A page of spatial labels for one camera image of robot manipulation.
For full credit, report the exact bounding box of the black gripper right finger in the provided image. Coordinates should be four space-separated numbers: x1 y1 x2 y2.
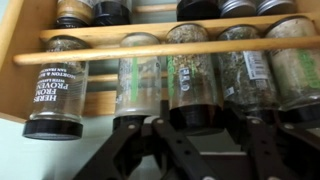
223 107 320 180

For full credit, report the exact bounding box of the wooden wall spice rack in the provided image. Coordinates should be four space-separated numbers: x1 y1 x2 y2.
0 0 320 124

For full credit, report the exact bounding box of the nearly empty green-label spice jar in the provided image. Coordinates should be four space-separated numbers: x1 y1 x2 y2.
112 32 163 132

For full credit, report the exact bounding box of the oregano spice jar black lid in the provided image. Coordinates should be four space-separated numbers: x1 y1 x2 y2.
165 23 225 134

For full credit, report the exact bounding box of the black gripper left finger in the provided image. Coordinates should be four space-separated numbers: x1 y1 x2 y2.
73 99 218 180

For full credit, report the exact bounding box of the Herbes de Provence glass jar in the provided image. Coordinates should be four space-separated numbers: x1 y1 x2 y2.
22 34 90 141

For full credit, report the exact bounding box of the pale spice jar green label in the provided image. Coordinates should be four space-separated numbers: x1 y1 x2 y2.
264 15 320 123

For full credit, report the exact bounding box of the herb spice jar barcode label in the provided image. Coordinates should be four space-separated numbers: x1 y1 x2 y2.
217 24 281 124

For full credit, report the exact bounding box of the spice jar silver lid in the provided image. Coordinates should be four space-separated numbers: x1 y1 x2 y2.
255 0 297 16
218 0 258 18

